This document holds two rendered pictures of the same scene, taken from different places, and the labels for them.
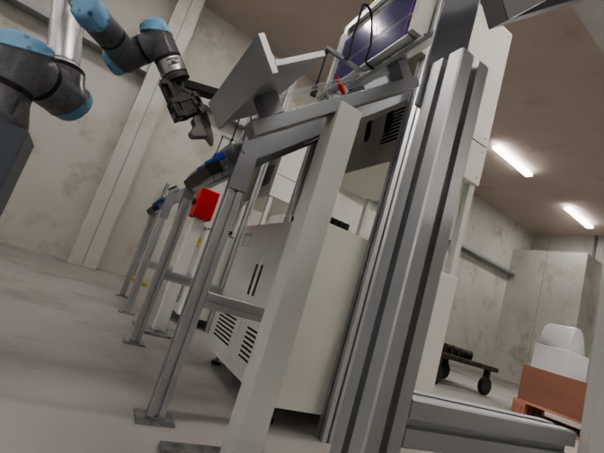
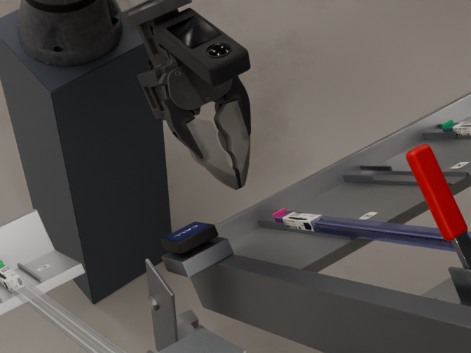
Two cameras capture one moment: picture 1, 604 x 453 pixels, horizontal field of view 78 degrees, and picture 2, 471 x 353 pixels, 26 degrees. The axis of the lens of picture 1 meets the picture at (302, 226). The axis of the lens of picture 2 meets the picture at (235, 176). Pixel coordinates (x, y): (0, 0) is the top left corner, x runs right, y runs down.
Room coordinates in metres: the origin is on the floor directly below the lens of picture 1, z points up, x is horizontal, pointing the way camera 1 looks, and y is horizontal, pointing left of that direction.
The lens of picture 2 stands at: (0.96, -0.35, 1.57)
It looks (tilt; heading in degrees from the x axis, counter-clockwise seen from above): 51 degrees down; 82
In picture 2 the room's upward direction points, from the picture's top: straight up
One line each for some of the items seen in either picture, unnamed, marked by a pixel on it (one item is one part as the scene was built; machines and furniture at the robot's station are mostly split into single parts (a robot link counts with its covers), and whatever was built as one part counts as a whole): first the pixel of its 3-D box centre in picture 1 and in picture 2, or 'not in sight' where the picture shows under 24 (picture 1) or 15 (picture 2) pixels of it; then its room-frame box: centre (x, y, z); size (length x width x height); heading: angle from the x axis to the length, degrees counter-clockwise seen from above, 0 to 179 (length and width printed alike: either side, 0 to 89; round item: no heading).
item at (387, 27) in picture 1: (381, 46); not in sight; (1.46, -0.10, 1.52); 0.51 x 0.13 x 0.27; 26
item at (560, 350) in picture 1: (559, 363); not in sight; (6.04, -4.60, 0.61); 0.68 x 0.56 x 1.22; 121
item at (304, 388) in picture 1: (319, 321); not in sight; (1.57, -0.18, 0.31); 0.70 x 0.65 x 0.62; 26
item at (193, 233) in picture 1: (183, 259); not in sight; (2.02, 0.55, 0.39); 0.24 x 0.24 x 0.78; 26
